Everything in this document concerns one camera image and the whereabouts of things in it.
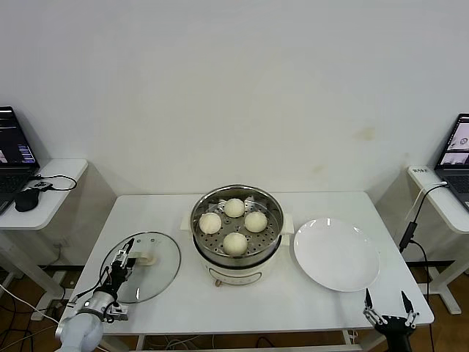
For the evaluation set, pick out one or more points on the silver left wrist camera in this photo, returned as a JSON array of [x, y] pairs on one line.
[[117, 313]]

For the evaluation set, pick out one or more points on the black laptop dark screen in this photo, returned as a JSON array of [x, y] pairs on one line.
[[14, 139]]

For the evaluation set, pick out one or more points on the grey laptop bright screen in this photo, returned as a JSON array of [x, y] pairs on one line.
[[456, 157]]

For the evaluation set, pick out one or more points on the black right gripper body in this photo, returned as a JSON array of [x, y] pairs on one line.
[[397, 330]]

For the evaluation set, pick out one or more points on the stainless steel steamer basket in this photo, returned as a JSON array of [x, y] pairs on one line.
[[271, 234]]

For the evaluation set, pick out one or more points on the glass pot lid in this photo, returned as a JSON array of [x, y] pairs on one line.
[[148, 256]]

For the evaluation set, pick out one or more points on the white floor power strip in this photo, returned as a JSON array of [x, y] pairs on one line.
[[40, 314]]

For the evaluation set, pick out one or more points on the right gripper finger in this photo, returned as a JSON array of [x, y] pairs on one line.
[[368, 298], [406, 302]]

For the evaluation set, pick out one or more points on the white main table frame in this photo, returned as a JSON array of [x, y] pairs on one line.
[[140, 342]]

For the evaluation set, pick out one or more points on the small black usb hub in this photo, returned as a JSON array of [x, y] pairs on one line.
[[42, 185]]

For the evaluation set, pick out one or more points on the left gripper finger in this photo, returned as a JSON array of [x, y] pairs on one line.
[[129, 264], [126, 249]]

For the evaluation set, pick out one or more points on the small white labelled box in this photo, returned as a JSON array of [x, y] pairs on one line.
[[420, 170]]

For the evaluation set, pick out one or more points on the cream electric cooker pot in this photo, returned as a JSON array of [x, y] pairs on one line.
[[238, 273]]

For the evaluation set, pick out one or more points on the white side table with mouse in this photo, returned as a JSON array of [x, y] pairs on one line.
[[55, 205]]

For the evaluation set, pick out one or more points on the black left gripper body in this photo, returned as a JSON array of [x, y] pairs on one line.
[[117, 276]]

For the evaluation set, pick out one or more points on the white steamed baozi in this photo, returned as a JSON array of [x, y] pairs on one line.
[[255, 221], [234, 207], [210, 223], [235, 243]]

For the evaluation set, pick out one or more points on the white round plate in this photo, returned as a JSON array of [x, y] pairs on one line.
[[311, 232]]

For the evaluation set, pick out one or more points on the white wall socket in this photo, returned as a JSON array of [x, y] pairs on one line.
[[60, 242]]

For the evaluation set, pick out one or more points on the black computer mouse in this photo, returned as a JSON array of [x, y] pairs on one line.
[[26, 199]]

